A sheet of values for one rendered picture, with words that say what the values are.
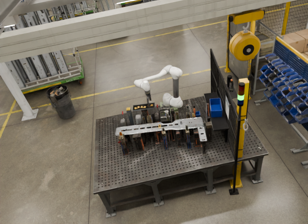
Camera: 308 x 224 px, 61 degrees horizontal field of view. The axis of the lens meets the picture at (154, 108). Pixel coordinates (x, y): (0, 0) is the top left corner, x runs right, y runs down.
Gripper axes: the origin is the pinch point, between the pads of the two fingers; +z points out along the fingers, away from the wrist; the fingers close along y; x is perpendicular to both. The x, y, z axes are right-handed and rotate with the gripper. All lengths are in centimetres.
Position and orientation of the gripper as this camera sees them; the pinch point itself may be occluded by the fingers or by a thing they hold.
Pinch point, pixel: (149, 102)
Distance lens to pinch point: 419.3
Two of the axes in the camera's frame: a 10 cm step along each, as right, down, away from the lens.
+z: 1.5, 7.6, 6.3
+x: 9.7, 0.0, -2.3
